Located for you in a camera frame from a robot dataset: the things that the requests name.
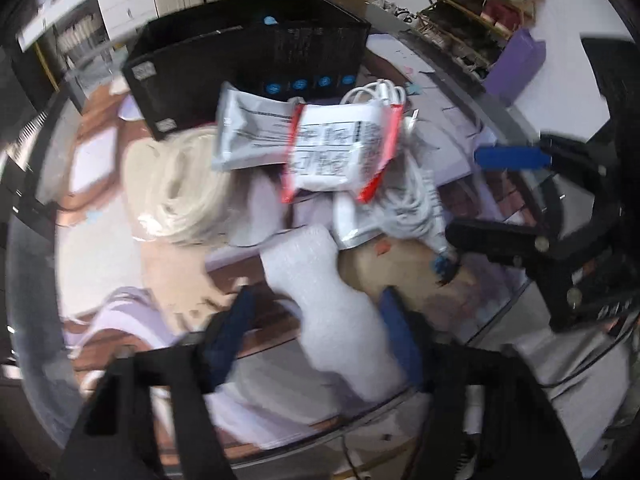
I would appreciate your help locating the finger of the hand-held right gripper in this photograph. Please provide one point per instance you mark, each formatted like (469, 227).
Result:
(510, 156)
(500, 242)

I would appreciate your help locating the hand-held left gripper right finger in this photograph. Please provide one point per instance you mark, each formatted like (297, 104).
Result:
(398, 336)

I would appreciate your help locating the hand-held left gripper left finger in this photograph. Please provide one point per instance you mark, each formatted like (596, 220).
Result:
(234, 331)

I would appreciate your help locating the white sock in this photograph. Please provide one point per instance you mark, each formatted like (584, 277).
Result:
(340, 320)

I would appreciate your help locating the red edged white packet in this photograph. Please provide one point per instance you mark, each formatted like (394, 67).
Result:
(340, 150)

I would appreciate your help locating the grey white printed packet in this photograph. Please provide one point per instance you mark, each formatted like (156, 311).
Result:
(250, 130)

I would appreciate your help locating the black storage box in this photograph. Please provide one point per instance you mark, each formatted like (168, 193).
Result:
(240, 55)

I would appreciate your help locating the purple bag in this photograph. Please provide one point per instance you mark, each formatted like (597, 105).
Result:
(515, 65)

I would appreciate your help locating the wooden shoe rack with shoes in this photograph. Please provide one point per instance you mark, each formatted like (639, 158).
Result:
(475, 20)

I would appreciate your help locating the pile of shoes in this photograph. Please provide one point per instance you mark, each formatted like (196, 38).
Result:
(395, 10)

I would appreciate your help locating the printed cartoon desk mat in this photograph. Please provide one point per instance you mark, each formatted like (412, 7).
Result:
(95, 195)

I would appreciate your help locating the white dresser with drawers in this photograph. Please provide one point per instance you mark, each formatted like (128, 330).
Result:
(125, 5)

